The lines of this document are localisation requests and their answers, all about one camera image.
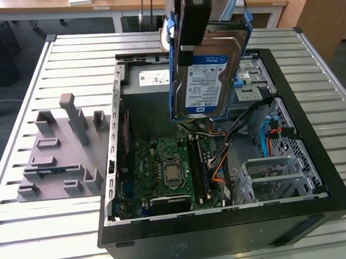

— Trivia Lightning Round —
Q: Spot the grey power supply unit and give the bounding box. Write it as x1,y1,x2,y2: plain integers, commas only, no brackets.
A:
120,62,180,141

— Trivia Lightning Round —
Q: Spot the orange wire bundle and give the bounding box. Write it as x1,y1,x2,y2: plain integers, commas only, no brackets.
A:
211,161,226,186

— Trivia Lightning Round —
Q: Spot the black PC case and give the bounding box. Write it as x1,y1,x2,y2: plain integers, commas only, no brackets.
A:
88,41,346,259

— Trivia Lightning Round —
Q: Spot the metal disk bay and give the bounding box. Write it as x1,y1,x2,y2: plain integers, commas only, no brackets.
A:
232,153,322,205

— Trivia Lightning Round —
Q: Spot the black RAM slot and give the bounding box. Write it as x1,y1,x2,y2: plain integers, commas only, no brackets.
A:
197,135,212,203
189,135,203,205

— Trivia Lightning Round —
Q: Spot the grey parts rack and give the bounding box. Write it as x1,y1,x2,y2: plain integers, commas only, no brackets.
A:
11,90,116,205

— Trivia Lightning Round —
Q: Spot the blue plastic drive latch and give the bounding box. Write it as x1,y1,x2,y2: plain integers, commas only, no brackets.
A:
232,72,246,89

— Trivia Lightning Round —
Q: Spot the brown wooden cabinet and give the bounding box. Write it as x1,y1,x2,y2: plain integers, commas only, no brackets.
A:
276,0,346,67

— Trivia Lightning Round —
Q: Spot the silver CPU in socket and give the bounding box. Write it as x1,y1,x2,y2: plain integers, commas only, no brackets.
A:
163,162,182,185

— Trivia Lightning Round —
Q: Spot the blue data wire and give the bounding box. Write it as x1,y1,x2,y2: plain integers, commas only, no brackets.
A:
259,115,279,158

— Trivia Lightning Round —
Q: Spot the long wooden desk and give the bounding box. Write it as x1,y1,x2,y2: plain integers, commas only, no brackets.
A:
0,0,168,39

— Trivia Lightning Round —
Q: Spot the black mesh bin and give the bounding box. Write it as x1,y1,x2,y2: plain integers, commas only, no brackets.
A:
0,20,22,87

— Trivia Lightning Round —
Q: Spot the orange and black power wire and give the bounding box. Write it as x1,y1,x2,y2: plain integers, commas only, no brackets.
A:
269,127,297,140

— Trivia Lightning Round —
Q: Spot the black graphics card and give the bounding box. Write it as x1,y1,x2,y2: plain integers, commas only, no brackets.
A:
148,194,193,216

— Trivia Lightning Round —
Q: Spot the hard disk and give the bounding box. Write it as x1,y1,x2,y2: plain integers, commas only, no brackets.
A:
163,6,259,124

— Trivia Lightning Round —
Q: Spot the RAM stick in rack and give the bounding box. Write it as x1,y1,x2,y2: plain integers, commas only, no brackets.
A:
37,168,67,176

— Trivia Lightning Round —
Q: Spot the metal drive cage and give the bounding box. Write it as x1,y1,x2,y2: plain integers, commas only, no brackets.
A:
225,56,279,122

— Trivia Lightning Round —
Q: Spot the black cable bundle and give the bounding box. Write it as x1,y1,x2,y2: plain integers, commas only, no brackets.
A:
207,97,280,165

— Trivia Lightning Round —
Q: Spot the green motherboard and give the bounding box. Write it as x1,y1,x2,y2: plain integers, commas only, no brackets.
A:
115,134,224,220

